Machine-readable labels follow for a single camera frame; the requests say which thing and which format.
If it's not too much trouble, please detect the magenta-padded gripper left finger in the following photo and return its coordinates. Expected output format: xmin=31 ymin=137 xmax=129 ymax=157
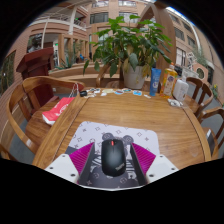
xmin=44 ymin=142 xmax=96 ymax=186

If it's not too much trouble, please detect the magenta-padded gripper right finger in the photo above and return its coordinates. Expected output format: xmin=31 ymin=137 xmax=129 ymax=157
xmin=129 ymin=142 xmax=179 ymax=186

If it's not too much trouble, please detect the black computer mouse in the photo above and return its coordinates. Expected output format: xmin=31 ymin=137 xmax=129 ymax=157
xmin=100 ymin=138 xmax=128 ymax=178

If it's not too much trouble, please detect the grey white printed mouse pad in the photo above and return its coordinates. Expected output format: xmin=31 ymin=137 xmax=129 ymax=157
xmin=64 ymin=120 xmax=161 ymax=189

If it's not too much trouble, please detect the red shopping bag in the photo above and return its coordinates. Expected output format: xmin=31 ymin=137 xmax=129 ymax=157
xmin=41 ymin=83 xmax=81 ymax=126

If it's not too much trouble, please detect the white pump bottle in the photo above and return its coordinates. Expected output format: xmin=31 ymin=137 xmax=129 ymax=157
xmin=172 ymin=74 xmax=190 ymax=103

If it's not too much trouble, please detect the blue squeeze tube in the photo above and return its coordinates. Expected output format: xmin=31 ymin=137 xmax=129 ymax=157
xmin=149 ymin=67 xmax=162 ymax=98

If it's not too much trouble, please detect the yellow dish soap bottle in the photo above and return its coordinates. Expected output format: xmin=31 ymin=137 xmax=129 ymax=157
xmin=159 ymin=62 xmax=179 ymax=99

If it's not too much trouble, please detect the yellow flowering potted plant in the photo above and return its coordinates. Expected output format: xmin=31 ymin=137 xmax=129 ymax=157
xmin=211 ymin=83 xmax=221 ymax=99

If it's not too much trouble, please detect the spiky green plant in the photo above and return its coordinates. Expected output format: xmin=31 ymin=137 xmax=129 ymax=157
xmin=54 ymin=53 xmax=81 ymax=70

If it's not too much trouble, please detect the dark red wooden lectern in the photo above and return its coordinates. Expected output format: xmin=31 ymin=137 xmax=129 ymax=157
xmin=15 ymin=46 xmax=56 ymax=108

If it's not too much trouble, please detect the large green potted plant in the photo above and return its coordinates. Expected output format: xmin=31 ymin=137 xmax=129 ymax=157
xmin=83 ymin=14 xmax=174 ymax=90

